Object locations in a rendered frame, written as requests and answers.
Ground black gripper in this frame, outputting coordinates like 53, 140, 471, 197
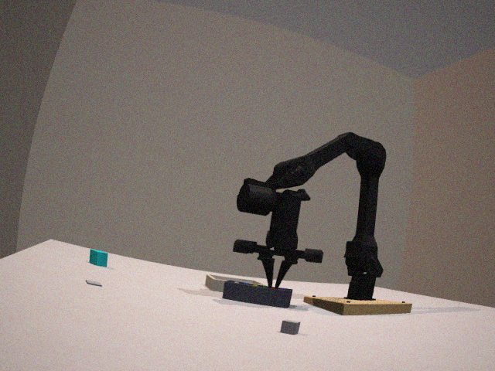
233, 218, 323, 289

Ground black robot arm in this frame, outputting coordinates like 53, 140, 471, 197
237, 132, 386, 301

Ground teal cube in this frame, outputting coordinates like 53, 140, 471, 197
89, 249, 108, 267

